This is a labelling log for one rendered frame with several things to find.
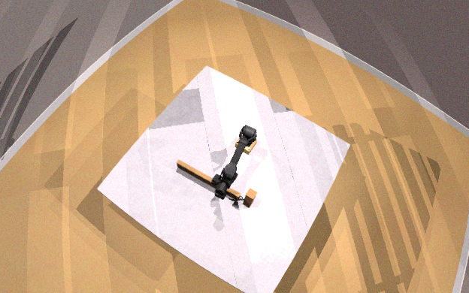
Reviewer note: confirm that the wooden post with vertical slot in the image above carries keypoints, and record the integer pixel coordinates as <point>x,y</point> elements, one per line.
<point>250,197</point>

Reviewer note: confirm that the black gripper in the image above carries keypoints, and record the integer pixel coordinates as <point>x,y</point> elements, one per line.
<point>223,196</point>

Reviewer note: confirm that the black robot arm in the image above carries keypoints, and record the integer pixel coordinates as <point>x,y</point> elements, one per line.
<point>227,177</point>

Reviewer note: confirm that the brown wooden board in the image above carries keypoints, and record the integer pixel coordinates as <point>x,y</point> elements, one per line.
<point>206,179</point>

